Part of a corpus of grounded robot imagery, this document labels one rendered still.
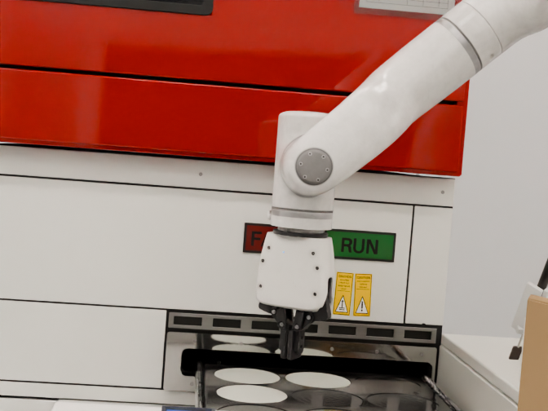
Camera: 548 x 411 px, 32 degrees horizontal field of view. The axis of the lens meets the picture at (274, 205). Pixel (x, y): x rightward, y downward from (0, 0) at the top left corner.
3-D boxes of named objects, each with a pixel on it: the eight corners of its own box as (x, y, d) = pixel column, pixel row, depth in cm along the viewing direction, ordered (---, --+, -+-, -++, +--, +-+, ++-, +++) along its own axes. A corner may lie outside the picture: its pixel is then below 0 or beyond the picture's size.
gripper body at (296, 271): (254, 221, 131) (249, 303, 132) (323, 229, 126) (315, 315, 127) (280, 220, 138) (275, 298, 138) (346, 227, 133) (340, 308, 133)
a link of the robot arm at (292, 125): (338, 214, 127) (329, 209, 136) (346, 112, 126) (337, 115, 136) (273, 209, 127) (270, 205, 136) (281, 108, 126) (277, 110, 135)
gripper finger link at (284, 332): (267, 307, 133) (263, 355, 133) (288, 311, 131) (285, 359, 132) (279, 305, 136) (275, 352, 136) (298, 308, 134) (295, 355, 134)
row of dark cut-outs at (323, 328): (168, 326, 156) (169, 311, 156) (435, 342, 160) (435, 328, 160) (168, 327, 156) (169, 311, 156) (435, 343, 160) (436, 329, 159)
